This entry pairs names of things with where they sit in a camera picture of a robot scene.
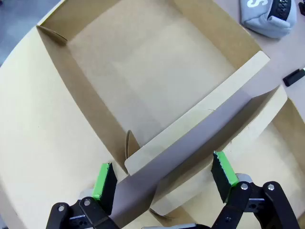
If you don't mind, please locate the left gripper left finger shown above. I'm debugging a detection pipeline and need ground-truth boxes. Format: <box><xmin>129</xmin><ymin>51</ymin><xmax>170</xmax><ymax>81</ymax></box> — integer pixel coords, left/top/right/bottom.
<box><xmin>46</xmin><ymin>163</ymin><xmax>120</xmax><ymax>229</ymax></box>

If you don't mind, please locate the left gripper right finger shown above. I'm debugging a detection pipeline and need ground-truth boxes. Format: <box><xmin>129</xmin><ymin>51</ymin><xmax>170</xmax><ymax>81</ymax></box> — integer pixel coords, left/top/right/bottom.
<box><xmin>211</xmin><ymin>151</ymin><xmax>301</xmax><ymax>229</ymax></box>

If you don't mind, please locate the black stapler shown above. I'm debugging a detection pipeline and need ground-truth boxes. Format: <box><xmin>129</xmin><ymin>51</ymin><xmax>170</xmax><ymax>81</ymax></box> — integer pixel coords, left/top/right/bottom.
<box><xmin>283</xmin><ymin>68</ymin><xmax>305</xmax><ymax>87</ymax></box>

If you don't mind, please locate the grey zipper pouch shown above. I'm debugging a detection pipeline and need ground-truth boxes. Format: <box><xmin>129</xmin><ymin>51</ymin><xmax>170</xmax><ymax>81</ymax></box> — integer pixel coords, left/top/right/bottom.
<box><xmin>239</xmin><ymin>0</ymin><xmax>298</xmax><ymax>39</ymax></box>

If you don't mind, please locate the brown cardboard box with lid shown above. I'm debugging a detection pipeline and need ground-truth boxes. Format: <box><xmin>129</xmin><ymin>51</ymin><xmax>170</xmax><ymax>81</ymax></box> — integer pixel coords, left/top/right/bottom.
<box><xmin>0</xmin><ymin>0</ymin><xmax>263</xmax><ymax>229</ymax></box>
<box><xmin>112</xmin><ymin>50</ymin><xmax>305</xmax><ymax>229</ymax></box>

